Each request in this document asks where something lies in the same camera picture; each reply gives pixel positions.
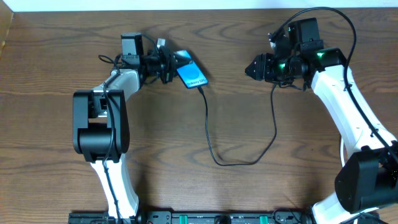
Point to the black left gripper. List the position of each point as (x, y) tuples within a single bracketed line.
[(168, 66)]

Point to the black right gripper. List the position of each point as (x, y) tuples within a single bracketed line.
[(265, 66)]

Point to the blue Galaxy smartphone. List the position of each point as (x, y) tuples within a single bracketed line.
[(190, 74)]

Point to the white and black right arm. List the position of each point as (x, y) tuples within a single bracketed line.
[(367, 180)]

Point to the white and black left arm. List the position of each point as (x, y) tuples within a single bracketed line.
[(101, 131)]

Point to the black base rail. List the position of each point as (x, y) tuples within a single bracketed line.
[(166, 217)]

